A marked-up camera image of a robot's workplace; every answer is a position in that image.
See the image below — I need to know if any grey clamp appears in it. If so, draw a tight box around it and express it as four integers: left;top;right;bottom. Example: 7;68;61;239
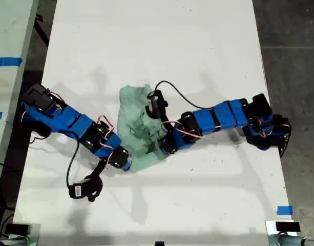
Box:
268;232;314;246

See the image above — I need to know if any long blue tape strip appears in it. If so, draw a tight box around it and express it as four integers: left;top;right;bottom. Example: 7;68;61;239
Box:
0;57;23;67

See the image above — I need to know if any small black box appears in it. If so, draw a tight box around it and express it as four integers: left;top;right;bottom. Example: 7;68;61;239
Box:
5;223;30;235
275;221;301;233

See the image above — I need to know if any pale green T-shirt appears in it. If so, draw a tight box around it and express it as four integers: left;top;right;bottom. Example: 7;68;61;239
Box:
117;83;168;174

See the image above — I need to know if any black camera stalk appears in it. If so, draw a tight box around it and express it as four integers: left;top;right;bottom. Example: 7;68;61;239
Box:
91;157;108;180
160;112;174;134

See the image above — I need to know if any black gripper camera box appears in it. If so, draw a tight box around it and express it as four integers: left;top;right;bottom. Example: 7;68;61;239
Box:
68;175;103;203
145;89;169;120

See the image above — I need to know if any black metal frame bar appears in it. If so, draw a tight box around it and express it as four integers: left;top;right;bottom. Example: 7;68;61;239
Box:
33;14;50;48

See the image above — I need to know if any pale grey side table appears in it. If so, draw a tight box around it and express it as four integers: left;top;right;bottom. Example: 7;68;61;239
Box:
0;0;39;198

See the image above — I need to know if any black camera cable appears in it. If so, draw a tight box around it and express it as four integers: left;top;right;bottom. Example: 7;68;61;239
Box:
155;80;219;110
66;140;80;189

